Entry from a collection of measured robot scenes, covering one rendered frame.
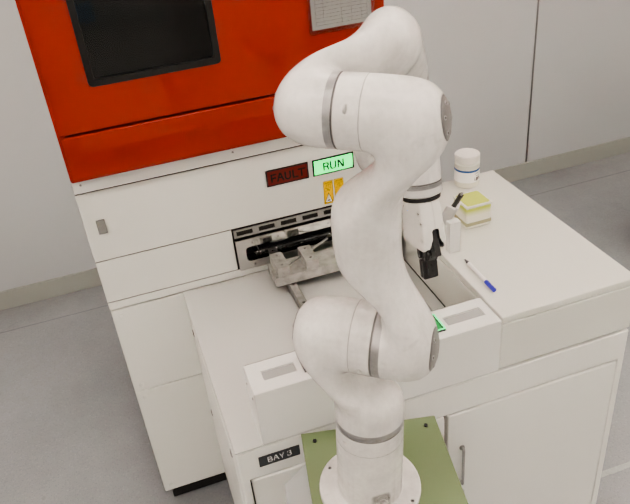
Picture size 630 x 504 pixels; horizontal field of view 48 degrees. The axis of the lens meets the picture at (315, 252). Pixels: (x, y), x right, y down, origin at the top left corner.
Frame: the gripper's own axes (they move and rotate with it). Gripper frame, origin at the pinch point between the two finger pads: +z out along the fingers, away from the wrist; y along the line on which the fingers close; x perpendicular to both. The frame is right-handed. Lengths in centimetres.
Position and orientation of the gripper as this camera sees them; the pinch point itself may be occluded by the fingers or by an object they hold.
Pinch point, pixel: (428, 267)
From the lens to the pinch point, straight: 144.4
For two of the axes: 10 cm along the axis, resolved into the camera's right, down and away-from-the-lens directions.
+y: 3.0, 2.9, -9.1
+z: 1.5, 9.2, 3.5
